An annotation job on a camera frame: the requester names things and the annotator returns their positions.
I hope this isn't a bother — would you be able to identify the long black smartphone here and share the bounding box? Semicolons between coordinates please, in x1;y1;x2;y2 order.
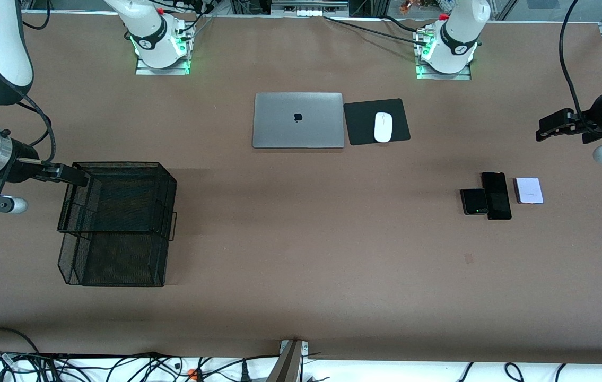
481;171;512;221

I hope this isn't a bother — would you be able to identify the small black flip phone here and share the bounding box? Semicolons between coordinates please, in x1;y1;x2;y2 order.
460;188;489;216

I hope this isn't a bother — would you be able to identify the black mesh two-tier tray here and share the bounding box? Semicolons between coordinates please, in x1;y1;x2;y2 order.
57;162;178;288

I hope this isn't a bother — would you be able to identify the white computer mouse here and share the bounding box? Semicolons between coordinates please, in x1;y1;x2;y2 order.
374;112;393;143

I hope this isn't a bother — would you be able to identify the black mouse pad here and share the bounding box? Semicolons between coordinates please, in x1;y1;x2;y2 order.
343;98;412;146

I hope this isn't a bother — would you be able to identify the silver closed laptop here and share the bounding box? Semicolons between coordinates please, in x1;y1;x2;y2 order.
252;92;345;149

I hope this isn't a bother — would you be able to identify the silver power strip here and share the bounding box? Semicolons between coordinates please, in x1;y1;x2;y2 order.
271;0;350;18

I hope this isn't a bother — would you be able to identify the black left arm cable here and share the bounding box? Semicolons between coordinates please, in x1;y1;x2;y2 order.
560;0;602;136

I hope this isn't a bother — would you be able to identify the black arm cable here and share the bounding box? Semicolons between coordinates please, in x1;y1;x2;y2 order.
560;0;602;136
17;95;56;165

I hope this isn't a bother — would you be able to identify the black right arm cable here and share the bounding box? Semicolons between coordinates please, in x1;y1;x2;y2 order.
17;95;56;165

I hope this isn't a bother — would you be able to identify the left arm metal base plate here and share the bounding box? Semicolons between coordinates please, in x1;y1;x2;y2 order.
416;58;472;81

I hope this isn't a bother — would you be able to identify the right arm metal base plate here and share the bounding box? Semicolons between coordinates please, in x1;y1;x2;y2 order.
135;53;191;76

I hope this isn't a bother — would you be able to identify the black looped floor cable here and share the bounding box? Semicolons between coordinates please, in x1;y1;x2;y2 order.
0;327;41;356

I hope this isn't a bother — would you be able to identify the black table cable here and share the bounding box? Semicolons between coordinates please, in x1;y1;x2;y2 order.
324;15;429;46

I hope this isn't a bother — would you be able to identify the grey metal camera bracket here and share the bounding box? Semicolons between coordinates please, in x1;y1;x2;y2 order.
266;338;310;382

